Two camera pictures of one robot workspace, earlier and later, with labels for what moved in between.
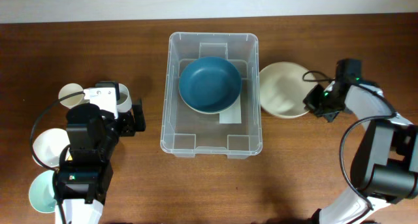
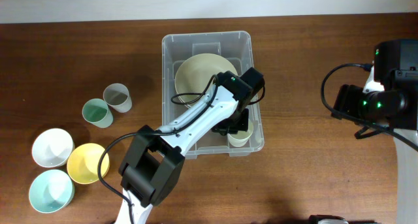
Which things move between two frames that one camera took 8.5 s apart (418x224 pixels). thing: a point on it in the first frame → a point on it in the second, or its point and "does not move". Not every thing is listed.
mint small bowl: x=41 y=192 does not move
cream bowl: x=282 y=89 → x=196 y=74
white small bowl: x=48 y=144 does not move
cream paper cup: x=67 y=90 → x=241 y=139
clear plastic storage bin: x=185 y=132 does not move
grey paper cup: x=125 y=103 does not move
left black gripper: x=128 y=127 → x=242 y=126
